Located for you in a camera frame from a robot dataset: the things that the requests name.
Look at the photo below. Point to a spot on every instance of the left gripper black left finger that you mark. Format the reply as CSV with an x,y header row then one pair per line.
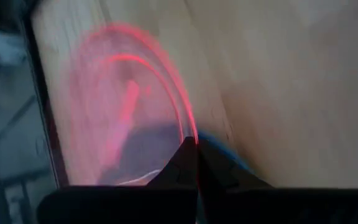
x,y
120,205

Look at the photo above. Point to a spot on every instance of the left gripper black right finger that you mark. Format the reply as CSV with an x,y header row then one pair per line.
x,y
275,207

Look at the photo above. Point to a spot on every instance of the small translucent orange plate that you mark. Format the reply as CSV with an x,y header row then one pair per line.
x,y
117,93

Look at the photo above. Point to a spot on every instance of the small translucent blue plate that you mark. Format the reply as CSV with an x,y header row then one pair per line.
x,y
225,151

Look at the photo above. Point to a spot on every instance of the black aluminium table frame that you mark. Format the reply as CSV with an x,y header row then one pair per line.
x,y
42,102

